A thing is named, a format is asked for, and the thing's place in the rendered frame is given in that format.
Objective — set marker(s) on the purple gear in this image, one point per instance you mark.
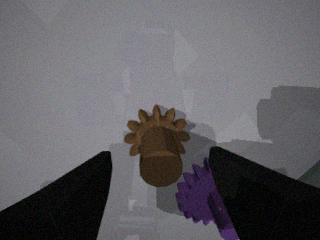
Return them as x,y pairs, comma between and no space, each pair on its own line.
198,198

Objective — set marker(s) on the brown gear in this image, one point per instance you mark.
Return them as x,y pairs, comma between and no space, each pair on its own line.
158,140

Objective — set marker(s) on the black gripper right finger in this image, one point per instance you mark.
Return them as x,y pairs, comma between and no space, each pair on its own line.
264,204

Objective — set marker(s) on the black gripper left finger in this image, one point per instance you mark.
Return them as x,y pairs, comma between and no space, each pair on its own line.
70,208

